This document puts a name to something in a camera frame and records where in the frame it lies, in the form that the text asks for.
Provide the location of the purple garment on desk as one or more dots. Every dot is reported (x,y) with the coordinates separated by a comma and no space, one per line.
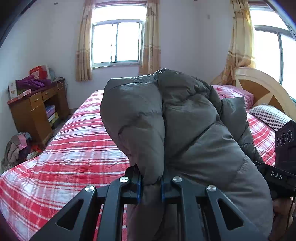
(30,83)

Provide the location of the centre window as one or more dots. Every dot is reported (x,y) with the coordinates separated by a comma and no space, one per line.
(117,33)

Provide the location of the white carton on desk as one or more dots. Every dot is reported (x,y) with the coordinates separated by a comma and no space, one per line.
(13,92)

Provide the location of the clothes pile on floor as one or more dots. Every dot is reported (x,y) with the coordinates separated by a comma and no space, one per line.
(19,149)

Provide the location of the right beige curtain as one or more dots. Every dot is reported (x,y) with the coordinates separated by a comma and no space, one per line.
(151,53)

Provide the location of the stacked boxes under desk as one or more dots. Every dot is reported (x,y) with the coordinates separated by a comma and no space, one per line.
(51,114)

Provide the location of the red plaid bed sheet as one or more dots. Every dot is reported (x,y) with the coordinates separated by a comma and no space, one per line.
(81,153)

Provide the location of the right hand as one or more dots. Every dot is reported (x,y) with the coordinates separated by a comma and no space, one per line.
(282,217)

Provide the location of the side window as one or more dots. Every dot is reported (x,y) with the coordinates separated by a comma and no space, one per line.
(274,47)

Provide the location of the pink folded quilt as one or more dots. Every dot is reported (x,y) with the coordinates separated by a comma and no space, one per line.
(230,91)

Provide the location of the wooden desk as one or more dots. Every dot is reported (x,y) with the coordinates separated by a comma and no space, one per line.
(29,113)

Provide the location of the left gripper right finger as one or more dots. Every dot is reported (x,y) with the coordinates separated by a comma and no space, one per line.
(205,212)

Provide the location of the side beige curtain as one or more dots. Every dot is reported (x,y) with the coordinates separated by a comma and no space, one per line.
(241,45)

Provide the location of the wooden headboard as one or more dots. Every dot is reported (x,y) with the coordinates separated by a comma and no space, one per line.
(266,90)

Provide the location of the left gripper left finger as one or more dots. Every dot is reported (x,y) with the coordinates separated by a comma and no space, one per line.
(95,213)

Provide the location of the grey puffer jacket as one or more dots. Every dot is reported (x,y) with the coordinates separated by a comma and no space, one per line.
(172,122)

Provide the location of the striped pillow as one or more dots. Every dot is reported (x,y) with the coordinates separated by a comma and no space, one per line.
(270,115)

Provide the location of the left beige curtain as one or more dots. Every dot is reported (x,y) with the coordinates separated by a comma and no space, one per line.
(83,53)

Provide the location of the flat red box on desk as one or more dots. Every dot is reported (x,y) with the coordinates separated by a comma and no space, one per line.
(20,96)

